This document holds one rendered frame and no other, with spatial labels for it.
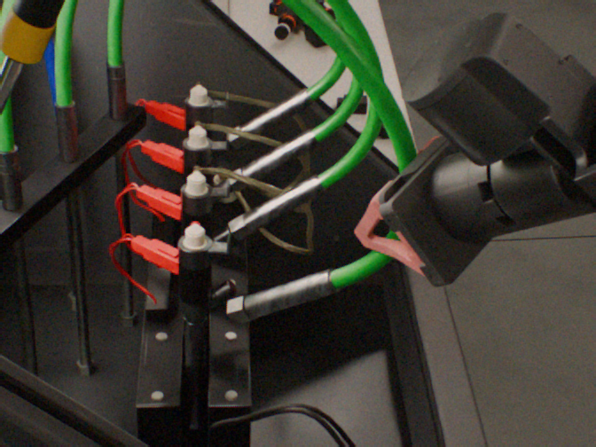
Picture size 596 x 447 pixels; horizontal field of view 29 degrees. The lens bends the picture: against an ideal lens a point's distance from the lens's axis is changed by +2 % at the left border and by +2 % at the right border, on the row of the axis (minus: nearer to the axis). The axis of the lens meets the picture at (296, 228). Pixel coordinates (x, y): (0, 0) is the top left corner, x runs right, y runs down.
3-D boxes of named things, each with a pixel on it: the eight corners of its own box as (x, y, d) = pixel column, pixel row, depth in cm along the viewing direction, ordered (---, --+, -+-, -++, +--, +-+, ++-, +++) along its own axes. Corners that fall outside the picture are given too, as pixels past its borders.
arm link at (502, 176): (620, 229, 62) (654, 149, 65) (534, 150, 60) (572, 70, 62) (529, 249, 68) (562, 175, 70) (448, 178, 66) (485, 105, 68)
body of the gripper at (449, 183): (370, 210, 70) (447, 186, 64) (460, 119, 76) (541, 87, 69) (429, 292, 72) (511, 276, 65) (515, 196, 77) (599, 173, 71)
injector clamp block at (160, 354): (247, 523, 108) (252, 403, 99) (139, 525, 107) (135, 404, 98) (242, 294, 136) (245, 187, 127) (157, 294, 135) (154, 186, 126)
